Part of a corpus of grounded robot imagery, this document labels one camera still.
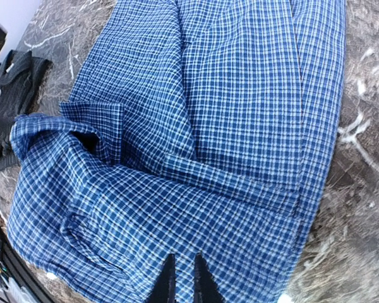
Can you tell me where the folded black striped shirt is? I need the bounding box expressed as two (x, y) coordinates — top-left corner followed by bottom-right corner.
(0, 50), (51, 156)

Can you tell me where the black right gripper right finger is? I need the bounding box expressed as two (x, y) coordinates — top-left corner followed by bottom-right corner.
(193, 253), (224, 303)

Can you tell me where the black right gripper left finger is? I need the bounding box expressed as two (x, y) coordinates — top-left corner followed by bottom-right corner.
(148, 254), (176, 303)

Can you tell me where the black front rail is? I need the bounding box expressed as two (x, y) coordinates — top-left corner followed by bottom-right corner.
(0, 227), (55, 302)

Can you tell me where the blue checkered long sleeve shirt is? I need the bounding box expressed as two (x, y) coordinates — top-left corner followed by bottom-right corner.
(7, 1), (346, 302)

